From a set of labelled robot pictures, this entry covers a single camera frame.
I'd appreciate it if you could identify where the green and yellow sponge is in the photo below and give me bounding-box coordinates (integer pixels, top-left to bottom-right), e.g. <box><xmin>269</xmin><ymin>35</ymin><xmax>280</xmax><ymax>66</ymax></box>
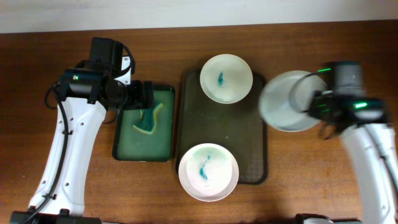
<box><xmin>133</xmin><ymin>103</ymin><xmax>164</xmax><ymax>134</ymax></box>

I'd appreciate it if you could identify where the grey-white plate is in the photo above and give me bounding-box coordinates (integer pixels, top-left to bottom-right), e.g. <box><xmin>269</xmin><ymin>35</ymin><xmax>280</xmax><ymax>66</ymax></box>
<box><xmin>259</xmin><ymin>70</ymin><xmax>326</xmax><ymax>132</ymax></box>

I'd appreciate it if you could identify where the white plate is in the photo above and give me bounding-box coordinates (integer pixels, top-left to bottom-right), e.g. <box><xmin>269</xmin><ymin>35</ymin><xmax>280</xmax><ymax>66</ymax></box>
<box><xmin>200</xmin><ymin>54</ymin><xmax>254</xmax><ymax>104</ymax></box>
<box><xmin>178</xmin><ymin>143</ymin><xmax>239</xmax><ymax>202</ymax></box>

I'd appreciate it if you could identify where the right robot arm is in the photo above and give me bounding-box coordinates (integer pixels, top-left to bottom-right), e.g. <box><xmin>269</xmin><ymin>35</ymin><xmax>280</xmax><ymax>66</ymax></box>
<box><xmin>289</xmin><ymin>61</ymin><xmax>397</xmax><ymax>223</ymax></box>

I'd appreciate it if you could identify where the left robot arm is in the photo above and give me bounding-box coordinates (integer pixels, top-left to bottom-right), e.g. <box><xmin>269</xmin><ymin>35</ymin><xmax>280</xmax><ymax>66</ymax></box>
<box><xmin>10</xmin><ymin>37</ymin><xmax>154</xmax><ymax>223</ymax></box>

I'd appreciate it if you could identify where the small green water tray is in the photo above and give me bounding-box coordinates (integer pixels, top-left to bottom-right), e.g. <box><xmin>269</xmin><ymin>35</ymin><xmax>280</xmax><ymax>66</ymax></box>
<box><xmin>113</xmin><ymin>85</ymin><xmax>175</xmax><ymax>162</ymax></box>

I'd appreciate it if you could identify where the large brown serving tray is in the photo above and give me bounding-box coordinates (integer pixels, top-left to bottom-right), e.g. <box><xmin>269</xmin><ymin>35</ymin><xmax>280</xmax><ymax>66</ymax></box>
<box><xmin>175</xmin><ymin>70</ymin><xmax>269</xmax><ymax>185</ymax></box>

